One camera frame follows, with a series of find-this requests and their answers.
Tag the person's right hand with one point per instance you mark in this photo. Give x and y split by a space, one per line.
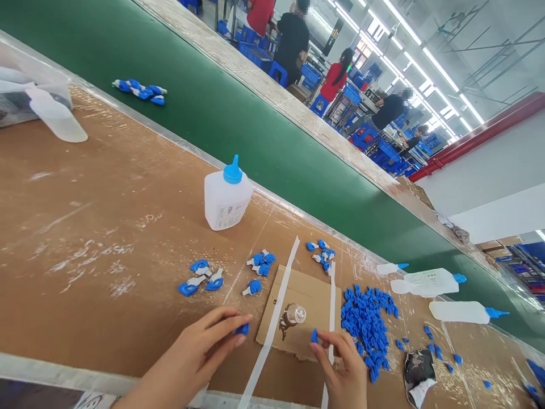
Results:
347 375

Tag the person's left hand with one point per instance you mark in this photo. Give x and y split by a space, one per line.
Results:
200 345

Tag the person's left fingers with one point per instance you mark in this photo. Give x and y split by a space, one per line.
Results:
223 310

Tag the person's left thumb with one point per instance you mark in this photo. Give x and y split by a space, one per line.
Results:
227 348

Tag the person's right fingers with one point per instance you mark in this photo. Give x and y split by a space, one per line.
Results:
358 355

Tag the person's right index finger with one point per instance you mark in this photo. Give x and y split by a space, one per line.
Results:
336 335

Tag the person's left index finger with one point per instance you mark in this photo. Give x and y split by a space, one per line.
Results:
225 322

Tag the person's right thumb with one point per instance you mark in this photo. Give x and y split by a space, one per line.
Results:
321 355

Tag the blue plastic clip piece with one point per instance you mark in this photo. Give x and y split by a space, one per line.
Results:
314 336
243 329

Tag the single blue white assembled clip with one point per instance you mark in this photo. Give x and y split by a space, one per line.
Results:
253 288
200 266
189 287
216 281

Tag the pile of blue plastic parts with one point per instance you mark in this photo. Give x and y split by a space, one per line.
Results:
366 324

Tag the long white paper strip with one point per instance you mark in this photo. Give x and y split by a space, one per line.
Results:
279 298
331 298

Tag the small glass jar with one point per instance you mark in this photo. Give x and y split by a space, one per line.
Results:
294 314

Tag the brown cardboard piece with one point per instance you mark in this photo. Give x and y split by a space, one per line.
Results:
304 294

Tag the cluster of blue white assemblies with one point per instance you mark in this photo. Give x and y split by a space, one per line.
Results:
322 255
262 262
142 90

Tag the crumpled black white packet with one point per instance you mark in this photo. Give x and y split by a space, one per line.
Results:
419 375

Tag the small glue bottle blue nozzle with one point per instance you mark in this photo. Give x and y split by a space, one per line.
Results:
389 268

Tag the labelled glue bottle blue cap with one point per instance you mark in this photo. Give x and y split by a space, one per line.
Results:
430 282

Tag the glue bottle with blue cap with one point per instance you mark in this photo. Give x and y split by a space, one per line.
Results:
225 204

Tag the plain glue bottle blue nozzle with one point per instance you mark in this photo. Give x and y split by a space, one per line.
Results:
460 312

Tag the crumpled grey wrapper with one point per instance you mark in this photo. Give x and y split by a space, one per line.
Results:
457 232

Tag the blue plastic object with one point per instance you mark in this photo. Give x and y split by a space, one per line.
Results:
535 377

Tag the shelf with blue bins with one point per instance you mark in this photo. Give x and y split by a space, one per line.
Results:
517 262

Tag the green conveyor belt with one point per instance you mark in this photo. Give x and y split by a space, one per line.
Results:
221 110

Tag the blue plastic stool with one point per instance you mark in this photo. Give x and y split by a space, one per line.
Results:
279 72
319 104

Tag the red pipe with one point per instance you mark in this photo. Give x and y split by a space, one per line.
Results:
485 132

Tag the clear capless plastic bottle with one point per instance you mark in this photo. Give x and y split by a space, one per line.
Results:
59 117

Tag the stack of blue crates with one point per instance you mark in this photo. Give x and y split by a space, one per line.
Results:
253 44

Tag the transparent plastic box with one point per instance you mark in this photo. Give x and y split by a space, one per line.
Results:
30 91

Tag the row of ceiling lights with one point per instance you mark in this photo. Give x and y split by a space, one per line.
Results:
426 55

